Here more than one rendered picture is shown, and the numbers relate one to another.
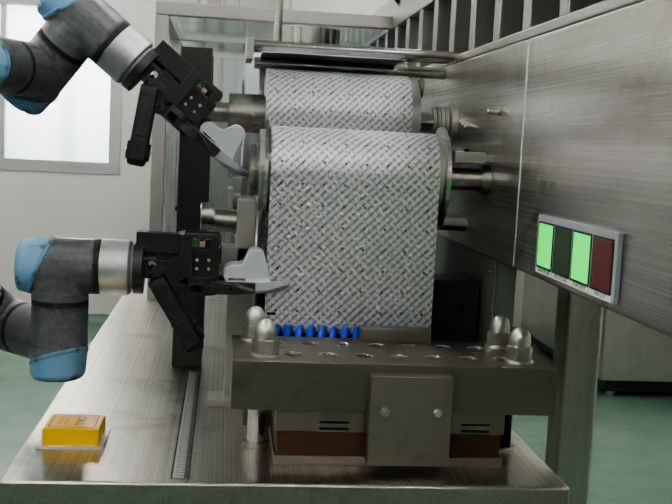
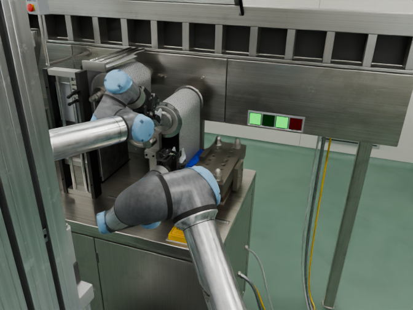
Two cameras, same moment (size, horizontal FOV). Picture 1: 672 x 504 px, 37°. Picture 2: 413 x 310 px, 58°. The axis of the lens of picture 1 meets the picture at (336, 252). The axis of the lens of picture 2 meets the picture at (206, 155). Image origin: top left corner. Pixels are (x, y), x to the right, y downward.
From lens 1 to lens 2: 1.54 m
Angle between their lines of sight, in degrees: 65
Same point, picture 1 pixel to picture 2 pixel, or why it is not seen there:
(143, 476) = (224, 228)
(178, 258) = (171, 163)
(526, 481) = (250, 174)
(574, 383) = not seen: hidden behind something
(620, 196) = (302, 109)
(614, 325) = not seen: outside the picture
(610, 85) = (293, 83)
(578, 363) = not seen: hidden behind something
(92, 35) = (136, 95)
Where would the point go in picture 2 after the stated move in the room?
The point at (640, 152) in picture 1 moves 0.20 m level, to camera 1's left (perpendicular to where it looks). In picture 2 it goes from (312, 100) to (302, 114)
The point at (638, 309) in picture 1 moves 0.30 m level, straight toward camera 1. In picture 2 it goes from (313, 133) to (384, 154)
